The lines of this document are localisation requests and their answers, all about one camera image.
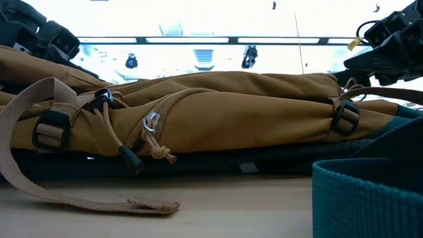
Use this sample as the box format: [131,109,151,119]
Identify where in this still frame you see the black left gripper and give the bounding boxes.
[0,0,100,80]

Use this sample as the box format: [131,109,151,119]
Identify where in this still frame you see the tan and green backpack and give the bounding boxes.
[0,44,423,238]

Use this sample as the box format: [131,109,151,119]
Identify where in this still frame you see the small yellow cable tag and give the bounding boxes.
[346,36,364,52]

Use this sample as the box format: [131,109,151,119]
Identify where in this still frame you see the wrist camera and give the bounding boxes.
[356,13,414,50]
[36,20,81,60]

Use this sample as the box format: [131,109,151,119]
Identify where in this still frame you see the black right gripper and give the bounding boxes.
[332,0,423,88]

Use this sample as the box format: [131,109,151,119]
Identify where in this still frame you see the thin hanging cable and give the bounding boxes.
[293,11,305,75]

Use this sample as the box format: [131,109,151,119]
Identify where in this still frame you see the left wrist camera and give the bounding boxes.
[36,20,81,60]

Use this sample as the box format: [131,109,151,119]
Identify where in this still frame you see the black ceiling camera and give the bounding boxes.
[241,44,260,70]
[124,54,139,69]

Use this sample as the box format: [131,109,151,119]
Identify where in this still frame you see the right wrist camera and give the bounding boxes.
[356,13,414,50]

